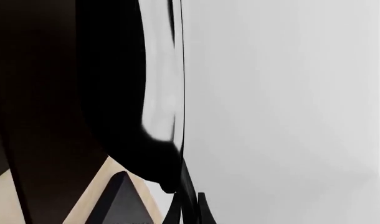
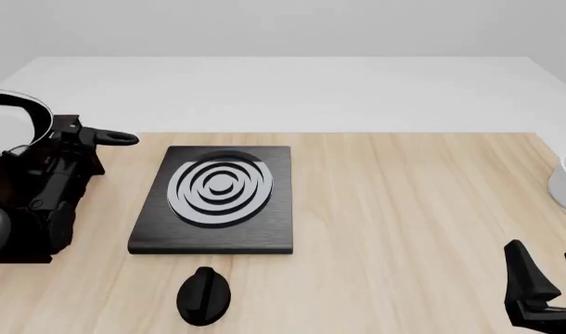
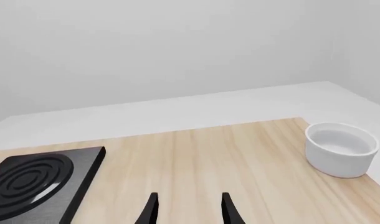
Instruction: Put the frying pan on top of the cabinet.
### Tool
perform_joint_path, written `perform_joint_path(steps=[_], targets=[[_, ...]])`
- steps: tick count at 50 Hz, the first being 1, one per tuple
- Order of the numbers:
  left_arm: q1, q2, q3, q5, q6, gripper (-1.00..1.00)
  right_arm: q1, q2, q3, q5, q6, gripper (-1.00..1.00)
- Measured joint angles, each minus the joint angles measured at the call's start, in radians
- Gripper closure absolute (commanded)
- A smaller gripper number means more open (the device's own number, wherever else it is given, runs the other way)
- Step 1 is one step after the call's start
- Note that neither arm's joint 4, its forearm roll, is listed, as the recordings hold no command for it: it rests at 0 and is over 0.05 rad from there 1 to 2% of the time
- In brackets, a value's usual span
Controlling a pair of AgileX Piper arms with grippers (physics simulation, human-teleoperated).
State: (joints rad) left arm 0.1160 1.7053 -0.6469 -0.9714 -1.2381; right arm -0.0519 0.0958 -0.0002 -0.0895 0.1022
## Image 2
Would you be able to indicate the dark wooden cabinet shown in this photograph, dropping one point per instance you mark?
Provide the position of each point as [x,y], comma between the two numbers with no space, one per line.
[92,166]

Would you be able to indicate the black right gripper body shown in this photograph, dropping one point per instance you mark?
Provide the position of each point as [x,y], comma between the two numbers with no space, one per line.
[543,318]

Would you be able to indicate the round black stove knob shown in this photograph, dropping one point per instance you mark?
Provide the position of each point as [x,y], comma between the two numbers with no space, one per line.
[203,299]

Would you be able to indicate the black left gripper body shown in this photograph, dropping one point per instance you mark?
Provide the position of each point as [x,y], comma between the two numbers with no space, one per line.
[74,137]

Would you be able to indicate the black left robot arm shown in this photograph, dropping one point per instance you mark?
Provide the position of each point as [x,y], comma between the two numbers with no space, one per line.
[55,181]

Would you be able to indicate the black frying pan white inside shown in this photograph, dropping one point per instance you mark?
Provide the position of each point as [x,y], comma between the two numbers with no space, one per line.
[4,125]

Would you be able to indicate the flat black stove plate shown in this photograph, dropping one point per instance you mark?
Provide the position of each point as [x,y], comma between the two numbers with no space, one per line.
[264,222]

